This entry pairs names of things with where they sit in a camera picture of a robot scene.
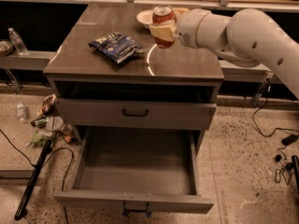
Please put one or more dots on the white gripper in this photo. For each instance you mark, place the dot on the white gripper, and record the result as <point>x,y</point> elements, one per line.
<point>187,26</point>

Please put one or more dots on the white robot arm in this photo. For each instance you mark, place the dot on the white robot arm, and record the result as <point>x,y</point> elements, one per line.
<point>247,39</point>

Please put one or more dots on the grey drawer cabinet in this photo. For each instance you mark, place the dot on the grey drawer cabinet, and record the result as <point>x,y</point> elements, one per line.
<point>174,75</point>

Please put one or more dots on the open lower grey drawer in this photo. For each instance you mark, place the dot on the open lower grey drawer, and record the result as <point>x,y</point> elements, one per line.
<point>137,170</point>

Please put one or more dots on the green can on floor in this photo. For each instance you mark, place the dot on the green can on floor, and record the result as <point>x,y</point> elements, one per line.
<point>40,122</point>

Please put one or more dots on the white bowl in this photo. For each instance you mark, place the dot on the white bowl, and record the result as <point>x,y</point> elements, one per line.
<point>145,18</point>

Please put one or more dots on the blue chip bag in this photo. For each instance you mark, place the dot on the blue chip bag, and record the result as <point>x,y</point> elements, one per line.
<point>118,47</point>

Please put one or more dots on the brown snack bag on floor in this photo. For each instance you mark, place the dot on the brown snack bag on floor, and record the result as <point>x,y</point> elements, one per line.
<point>47,106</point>

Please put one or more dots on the clear water bottle on ledge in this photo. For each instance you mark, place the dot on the clear water bottle on ledge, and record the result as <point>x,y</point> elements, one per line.
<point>17,42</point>

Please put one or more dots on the black power adapter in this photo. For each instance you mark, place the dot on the black power adapter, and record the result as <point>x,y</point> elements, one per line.
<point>289,139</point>

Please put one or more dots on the bowl on left ledge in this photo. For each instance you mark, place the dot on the bowl on left ledge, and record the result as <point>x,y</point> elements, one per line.
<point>6,47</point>

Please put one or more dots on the small bottle on floor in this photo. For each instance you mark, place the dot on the small bottle on floor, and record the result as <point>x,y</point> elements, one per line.
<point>22,112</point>

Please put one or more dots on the black bar on floor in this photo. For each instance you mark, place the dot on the black bar on floor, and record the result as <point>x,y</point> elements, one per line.
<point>21,210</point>

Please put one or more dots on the green packet on floor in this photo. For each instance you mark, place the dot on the green packet on floor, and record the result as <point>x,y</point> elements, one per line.
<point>39,139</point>

